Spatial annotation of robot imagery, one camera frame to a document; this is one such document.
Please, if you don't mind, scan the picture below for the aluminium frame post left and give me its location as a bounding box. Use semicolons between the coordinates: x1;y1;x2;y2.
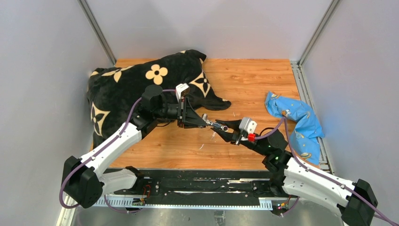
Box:
77;0;117;65

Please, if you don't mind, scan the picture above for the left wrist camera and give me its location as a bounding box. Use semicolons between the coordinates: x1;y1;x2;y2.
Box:
175;83;190;102

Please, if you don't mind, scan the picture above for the aluminium frame post right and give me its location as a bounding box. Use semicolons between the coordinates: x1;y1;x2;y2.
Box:
297;0;341;67

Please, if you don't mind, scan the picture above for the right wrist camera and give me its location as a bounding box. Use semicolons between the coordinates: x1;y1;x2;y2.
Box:
239;117;257;134

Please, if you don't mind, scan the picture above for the chrome faucet tap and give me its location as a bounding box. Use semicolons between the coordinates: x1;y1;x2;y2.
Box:
207;120;228;131

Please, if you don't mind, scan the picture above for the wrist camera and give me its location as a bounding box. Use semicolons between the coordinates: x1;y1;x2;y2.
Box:
175;83;190;102
239;117;257;134

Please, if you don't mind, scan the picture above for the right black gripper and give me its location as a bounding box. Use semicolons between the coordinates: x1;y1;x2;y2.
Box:
212;120;269;156

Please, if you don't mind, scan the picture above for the grey threaded tee fitting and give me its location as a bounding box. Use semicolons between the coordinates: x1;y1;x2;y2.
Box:
202;113;209;124

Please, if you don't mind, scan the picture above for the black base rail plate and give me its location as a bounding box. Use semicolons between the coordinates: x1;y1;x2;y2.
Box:
93;168;301;214

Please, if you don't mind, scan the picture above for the blue printed cloth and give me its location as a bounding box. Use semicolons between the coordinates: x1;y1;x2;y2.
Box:
265;91;325;165

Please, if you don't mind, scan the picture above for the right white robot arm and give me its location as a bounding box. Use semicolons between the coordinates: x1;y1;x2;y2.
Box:
206;117;378;226

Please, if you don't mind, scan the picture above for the black floral pillow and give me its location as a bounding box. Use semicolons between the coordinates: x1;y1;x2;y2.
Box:
86;49;231;148

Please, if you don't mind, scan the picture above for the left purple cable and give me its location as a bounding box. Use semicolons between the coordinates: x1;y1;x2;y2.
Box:
59;89;177;214

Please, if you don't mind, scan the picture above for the aluminium frame post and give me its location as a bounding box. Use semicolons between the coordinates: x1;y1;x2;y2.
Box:
297;0;341;67
77;0;117;65

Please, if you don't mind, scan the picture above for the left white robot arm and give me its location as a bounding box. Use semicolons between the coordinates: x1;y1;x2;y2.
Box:
59;83;207;209

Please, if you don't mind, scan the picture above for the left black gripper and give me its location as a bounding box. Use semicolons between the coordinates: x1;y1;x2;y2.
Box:
154;97;206;129

